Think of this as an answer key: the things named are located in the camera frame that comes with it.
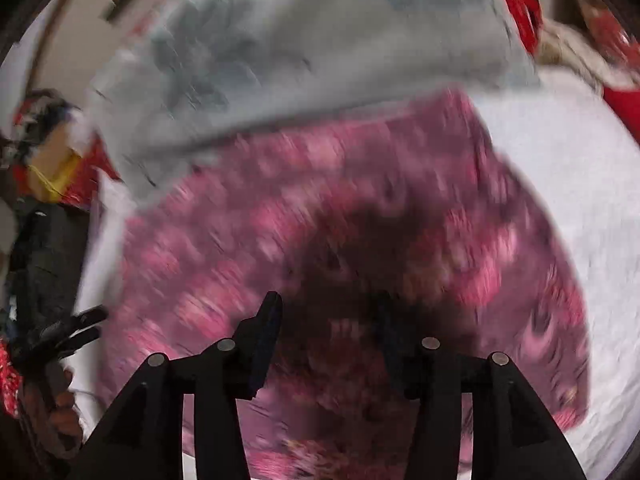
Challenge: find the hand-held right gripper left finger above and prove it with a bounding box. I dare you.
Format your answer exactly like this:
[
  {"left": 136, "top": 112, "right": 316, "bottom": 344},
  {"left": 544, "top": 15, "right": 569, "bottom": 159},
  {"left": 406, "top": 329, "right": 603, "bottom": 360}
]
[{"left": 67, "top": 291, "right": 284, "bottom": 480}]

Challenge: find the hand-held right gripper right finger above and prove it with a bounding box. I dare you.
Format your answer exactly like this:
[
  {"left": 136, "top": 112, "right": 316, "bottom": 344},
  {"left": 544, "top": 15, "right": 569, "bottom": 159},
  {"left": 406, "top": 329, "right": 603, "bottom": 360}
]
[{"left": 376, "top": 292, "right": 589, "bottom": 480}]

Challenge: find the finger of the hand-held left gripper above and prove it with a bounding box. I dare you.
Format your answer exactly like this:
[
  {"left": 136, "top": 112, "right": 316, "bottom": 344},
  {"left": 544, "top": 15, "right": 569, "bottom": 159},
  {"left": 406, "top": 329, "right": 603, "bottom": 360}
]
[
  {"left": 67, "top": 306, "right": 109, "bottom": 330},
  {"left": 52, "top": 326, "right": 102, "bottom": 358}
]

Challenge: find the pink floral garment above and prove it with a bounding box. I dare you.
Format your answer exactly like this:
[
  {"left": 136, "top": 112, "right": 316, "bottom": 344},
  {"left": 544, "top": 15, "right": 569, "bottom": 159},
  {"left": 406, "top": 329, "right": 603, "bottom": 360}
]
[{"left": 96, "top": 87, "right": 595, "bottom": 480}]

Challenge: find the pile of mixed clothes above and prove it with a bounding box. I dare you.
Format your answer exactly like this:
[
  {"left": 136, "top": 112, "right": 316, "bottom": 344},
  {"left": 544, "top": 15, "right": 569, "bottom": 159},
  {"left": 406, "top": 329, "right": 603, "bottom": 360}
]
[{"left": 0, "top": 87, "right": 81, "bottom": 171}]

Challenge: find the person's left hand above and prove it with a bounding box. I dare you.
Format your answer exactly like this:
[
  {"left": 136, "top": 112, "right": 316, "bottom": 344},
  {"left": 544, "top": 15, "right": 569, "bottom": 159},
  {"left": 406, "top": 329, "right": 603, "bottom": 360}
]
[{"left": 27, "top": 364, "right": 85, "bottom": 457}]

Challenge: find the red patterned cloth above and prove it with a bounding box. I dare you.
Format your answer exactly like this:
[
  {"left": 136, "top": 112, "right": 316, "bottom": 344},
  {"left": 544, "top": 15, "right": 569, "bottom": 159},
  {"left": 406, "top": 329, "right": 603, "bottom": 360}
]
[{"left": 0, "top": 337, "right": 25, "bottom": 418}]

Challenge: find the dark green jacket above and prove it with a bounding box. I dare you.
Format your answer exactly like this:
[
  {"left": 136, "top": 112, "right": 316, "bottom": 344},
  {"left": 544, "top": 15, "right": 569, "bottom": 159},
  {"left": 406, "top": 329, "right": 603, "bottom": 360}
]
[{"left": 7, "top": 199, "right": 97, "bottom": 333}]

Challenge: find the white quilted bed cover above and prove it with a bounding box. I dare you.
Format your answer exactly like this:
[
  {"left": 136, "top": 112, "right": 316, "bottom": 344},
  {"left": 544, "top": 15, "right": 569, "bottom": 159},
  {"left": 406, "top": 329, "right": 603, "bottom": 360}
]
[{"left": 70, "top": 67, "right": 640, "bottom": 480}]

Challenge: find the grey flower print pillow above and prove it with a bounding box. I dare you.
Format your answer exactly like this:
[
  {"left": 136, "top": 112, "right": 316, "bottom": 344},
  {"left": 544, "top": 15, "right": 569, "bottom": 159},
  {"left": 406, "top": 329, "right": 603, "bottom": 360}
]
[{"left": 89, "top": 0, "right": 542, "bottom": 207}]

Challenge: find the plain red cloth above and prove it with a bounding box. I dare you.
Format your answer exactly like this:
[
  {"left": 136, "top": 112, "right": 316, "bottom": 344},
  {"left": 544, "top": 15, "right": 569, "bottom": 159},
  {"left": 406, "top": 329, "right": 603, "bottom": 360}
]
[{"left": 601, "top": 85, "right": 640, "bottom": 143}]

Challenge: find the red floral bedding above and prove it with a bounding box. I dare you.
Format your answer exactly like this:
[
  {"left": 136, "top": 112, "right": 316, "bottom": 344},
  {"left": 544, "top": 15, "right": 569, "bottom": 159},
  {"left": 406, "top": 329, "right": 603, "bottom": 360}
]
[{"left": 62, "top": 0, "right": 545, "bottom": 208}]

